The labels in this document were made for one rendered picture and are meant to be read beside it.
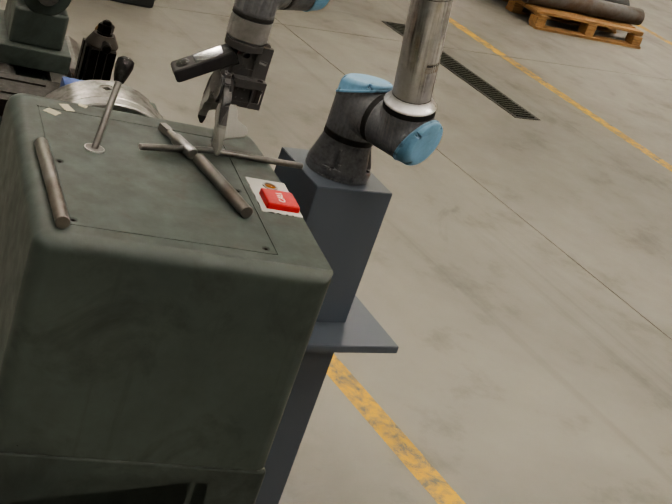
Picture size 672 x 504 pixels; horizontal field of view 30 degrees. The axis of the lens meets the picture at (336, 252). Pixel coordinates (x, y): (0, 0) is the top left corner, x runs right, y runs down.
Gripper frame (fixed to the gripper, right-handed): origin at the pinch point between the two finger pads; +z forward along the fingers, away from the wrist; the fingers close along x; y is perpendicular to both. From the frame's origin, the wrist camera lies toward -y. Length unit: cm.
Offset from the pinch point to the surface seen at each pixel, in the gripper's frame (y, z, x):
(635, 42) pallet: 577, 121, 712
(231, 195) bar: 0.4, 0.6, -21.8
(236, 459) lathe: 8, 39, -43
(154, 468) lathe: -6, 42, -43
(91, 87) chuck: -16.4, 4.7, 27.8
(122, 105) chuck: -11.5, 4.1, 19.7
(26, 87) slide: -19, 31, 89
